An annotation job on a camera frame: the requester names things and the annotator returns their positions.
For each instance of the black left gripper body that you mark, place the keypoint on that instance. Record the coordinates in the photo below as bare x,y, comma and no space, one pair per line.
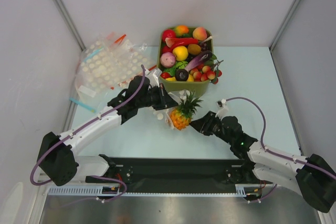
156,97

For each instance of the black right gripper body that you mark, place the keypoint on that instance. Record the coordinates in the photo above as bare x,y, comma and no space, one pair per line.
207,125

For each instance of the toy pineapple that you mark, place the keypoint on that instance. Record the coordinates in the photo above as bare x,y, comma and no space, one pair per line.
182,115

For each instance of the clear dotted zip bag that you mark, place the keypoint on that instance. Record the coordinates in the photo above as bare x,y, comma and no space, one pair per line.
164,115

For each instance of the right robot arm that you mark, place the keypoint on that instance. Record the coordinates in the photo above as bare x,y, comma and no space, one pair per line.
310,177

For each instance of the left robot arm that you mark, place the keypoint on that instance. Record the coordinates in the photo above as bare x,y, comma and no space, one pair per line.
57,154

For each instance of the pile of dotted zip bags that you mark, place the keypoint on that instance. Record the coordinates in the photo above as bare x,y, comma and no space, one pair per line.
107,63

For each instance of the blue zip bag slider strip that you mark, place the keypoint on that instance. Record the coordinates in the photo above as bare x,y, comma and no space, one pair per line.
79,103

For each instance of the dark purple toy plum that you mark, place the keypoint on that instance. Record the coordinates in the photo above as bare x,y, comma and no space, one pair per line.
181,75

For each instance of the purple toy eggplant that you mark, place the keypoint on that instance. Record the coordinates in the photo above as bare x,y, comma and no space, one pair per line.
198,60

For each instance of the green plastic fruit bin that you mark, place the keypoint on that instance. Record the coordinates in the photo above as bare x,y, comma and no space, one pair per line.
167,76

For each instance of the pink toy onion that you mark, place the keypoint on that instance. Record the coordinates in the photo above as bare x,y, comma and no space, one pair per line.
167,60

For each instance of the yellow toy lemon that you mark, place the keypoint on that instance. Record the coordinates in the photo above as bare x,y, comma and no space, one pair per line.
180,53

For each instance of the toy lychee cluster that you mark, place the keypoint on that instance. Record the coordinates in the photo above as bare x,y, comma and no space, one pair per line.
208,71

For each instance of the toy watermelon slice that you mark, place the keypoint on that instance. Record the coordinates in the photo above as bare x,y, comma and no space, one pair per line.
171,41

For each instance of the red toy chili pepper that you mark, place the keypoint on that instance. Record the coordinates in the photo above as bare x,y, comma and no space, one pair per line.
184,42

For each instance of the brown toy kiwi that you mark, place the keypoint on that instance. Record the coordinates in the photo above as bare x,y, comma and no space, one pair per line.
194,49

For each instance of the red toy apple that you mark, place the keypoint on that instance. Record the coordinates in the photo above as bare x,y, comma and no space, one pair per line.
168,33

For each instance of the toy purple grapes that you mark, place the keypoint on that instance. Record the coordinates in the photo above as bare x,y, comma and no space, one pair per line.
204,46

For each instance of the orange toy mango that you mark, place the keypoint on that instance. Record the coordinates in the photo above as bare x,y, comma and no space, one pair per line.
180,30

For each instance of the toy peach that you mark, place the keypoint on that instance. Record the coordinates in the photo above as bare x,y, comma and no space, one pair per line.
199,33

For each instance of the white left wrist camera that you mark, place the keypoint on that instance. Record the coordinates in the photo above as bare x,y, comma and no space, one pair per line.
153,76

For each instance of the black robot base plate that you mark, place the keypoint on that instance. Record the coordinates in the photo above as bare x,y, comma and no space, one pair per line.
177,176

